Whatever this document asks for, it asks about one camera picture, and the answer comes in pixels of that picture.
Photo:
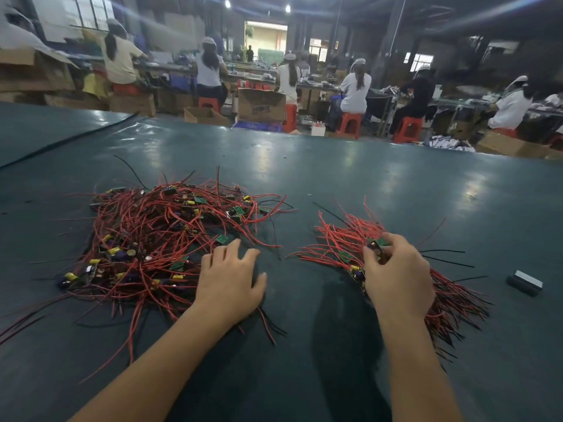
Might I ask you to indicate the person's right hand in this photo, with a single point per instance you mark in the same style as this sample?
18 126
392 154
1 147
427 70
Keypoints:
400 277

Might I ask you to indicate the person's left hand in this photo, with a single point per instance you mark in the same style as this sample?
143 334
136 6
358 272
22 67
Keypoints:
229 285

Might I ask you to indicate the person's right forearm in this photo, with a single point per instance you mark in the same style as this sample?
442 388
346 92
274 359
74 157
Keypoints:
422 373

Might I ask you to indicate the person's left forearm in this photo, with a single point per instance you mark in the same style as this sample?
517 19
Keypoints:
145 378

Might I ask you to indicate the dark green table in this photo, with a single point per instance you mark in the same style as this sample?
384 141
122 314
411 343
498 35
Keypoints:
457 189

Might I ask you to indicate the small black grey block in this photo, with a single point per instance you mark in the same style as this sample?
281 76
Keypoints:
524 283

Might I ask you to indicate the heap of black white items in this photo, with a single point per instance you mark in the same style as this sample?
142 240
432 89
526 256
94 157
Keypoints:
451 143

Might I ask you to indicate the blue plastic crate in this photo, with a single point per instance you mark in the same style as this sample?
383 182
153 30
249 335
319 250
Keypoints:
258 126

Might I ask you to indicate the yellow sack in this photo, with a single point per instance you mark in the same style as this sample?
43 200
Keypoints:
95 86

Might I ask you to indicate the large open cardboard box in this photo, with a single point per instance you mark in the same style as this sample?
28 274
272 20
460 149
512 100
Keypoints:
35 70

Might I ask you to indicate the grid window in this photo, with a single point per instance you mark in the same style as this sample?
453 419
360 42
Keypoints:
92 8

